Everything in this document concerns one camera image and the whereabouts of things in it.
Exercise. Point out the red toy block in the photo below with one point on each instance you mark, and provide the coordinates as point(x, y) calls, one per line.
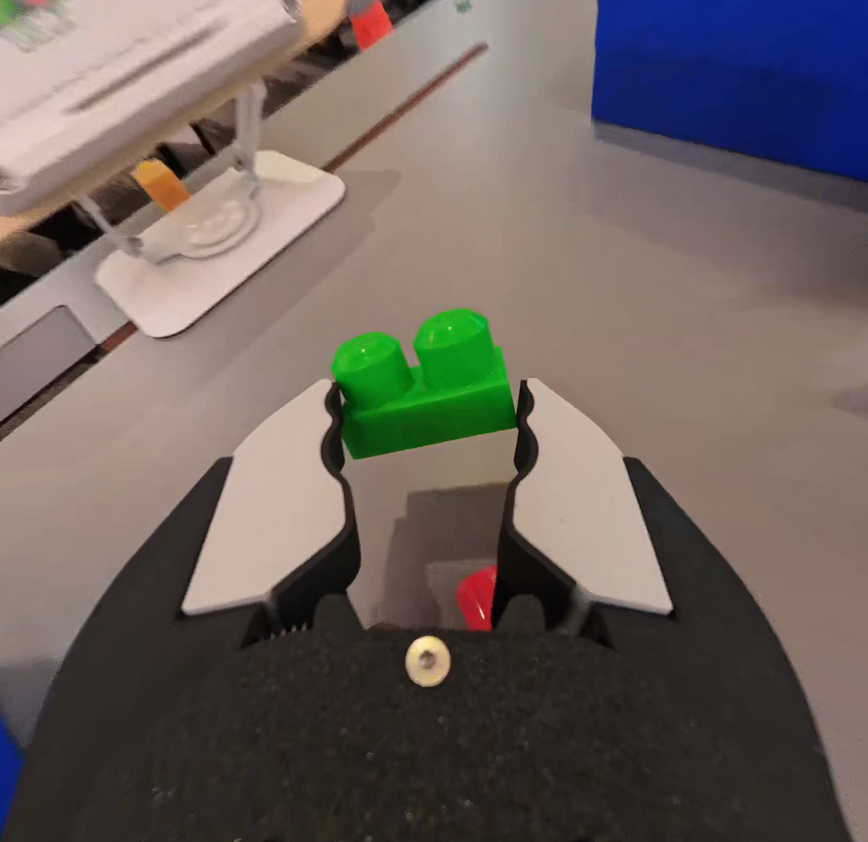
point(478, 601)

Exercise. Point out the white document stand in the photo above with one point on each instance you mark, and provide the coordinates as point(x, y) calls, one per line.
point(204, 266)

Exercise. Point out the orange traffic cone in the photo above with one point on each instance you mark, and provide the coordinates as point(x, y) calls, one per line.
point(369, 15)

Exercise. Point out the small orange cube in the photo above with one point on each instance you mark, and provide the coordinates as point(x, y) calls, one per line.
point(163, 187)

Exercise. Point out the blue plastic bin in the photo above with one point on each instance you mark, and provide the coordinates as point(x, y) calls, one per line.
point(733, 69)

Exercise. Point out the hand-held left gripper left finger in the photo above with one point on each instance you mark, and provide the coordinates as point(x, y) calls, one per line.
point(271, 517)

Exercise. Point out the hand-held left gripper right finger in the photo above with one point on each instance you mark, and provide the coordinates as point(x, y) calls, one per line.
point(590, 517)

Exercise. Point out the printed instruction sheet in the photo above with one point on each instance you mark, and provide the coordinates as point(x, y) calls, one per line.
point(82, 69)

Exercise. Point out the green double toy block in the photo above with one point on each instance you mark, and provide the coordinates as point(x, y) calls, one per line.
point(427, 401)

